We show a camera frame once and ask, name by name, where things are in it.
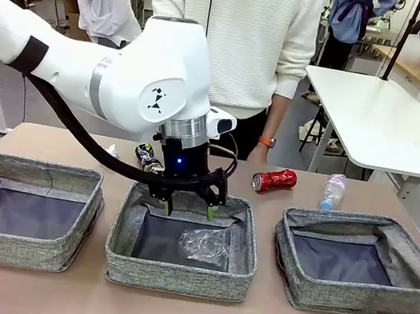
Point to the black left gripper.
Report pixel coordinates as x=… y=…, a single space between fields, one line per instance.
x=185 y=161

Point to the clear plastic container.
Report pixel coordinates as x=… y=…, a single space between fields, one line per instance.
x=203 y=244

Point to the crushed dark blue can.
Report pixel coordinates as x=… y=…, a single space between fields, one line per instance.
x=145 y=154

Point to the crushed red can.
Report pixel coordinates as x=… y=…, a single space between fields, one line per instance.
x=276 y=179

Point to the white paper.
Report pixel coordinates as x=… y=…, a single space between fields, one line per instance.
x=114 y=151

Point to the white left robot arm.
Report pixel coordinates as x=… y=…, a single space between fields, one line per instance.
x=127 y=70

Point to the person's left forearm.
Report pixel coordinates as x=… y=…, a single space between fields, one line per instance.
x=278 y=116

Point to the person's left hand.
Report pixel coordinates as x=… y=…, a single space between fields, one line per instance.
x=260 y=153

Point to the grey fabric basket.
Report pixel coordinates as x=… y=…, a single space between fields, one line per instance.
x=174 y=274
x=17 y=246
x=351 y=297

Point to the black trousers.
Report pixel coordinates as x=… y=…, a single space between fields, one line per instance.
x=247 y=139

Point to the clear plastic bottle blue cap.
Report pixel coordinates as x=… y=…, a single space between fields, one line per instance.
x=333 y=191

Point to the person in white sweater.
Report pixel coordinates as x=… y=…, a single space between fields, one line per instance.
x=255 y=31

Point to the large white table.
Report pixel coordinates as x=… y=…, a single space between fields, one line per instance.
x=381 y=121

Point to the brown cardboard box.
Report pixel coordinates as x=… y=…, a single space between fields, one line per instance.
x=74 y=27

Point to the person in blue shirt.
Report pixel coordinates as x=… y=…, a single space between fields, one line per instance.
x=353 y=24

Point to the wooden workbench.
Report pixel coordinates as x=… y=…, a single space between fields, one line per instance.
x=403 y=64

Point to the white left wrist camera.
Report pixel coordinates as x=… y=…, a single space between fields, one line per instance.
x=221 y=123

